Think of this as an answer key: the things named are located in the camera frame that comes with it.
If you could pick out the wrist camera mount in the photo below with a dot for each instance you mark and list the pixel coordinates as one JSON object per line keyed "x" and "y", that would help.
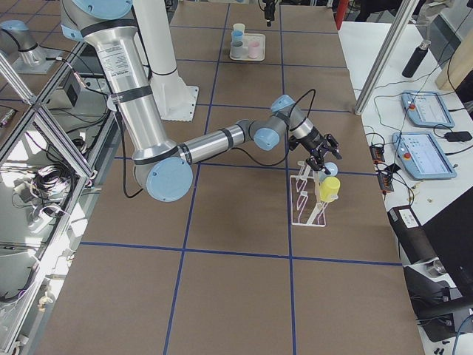
{"x": 332, "y": 146}

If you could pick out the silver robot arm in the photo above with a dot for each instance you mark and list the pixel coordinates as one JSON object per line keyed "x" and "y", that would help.
{"x": 133, "y": 42}

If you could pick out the light blue cup front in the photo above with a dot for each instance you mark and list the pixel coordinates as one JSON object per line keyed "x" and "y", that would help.
{"x": 334, "y": 172}

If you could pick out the blue teach pendant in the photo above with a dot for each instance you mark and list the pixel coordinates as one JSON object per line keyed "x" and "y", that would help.
{"x": 426, "y": 109}
{"x": 422, "y": 157}

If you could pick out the light blue cup rear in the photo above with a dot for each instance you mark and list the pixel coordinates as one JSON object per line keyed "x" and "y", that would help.
{"x": 237, "y": 35}

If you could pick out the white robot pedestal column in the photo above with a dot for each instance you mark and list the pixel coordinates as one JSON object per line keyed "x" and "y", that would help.
{"x": 175, "y": 100}

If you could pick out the yellow plastic cup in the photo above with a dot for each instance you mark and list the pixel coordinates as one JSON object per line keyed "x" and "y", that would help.
{"x": 329, "y": 189}

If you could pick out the light blue cup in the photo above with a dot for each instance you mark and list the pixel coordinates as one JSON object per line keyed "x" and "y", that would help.
{"x": 237, "y": 35}
{"x": 334, "y": 172}

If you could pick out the white serving tray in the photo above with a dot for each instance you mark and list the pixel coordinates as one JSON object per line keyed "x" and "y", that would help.
{"x": 252, "y": 37}

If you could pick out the black water bottle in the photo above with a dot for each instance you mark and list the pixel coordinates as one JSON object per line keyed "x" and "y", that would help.
{"x": 416, "y": 58}

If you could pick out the pink plastic cup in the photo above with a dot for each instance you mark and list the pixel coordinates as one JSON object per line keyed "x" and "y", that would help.
{"x": 254, "y": 49}

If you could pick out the black monitor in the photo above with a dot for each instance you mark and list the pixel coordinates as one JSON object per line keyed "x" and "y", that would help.
{"x": 450, "y": 235}

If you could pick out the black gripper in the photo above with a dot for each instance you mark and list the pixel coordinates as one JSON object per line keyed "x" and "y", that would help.
{"x": 268, "y": 8}
{"x": 314, "y": 142}

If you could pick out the near blue teach pendant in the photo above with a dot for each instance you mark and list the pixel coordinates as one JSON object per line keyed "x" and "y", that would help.
{"x": 422, "y": 157}

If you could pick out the grey plastic cup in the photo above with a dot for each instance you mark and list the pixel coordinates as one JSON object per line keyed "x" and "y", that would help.
{"x": 236, "y": 49}

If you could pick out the black power adapter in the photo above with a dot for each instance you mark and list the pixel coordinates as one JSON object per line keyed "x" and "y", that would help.
{"x": 459, "y": 136}

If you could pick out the white wire cup rack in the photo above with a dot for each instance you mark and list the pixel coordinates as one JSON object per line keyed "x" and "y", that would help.
{"x": 306, "y": 206}

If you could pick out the cream plastic cup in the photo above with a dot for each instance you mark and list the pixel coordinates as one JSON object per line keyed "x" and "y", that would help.
{"x": 239, "y": 27}

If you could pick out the aluminium frame post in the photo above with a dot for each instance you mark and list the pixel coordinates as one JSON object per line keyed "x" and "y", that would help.
{"x": 393, "y": 36}

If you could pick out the far blue teach pendant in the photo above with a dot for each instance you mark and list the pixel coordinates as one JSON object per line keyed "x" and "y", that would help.
{"x": 426, "y": 109}

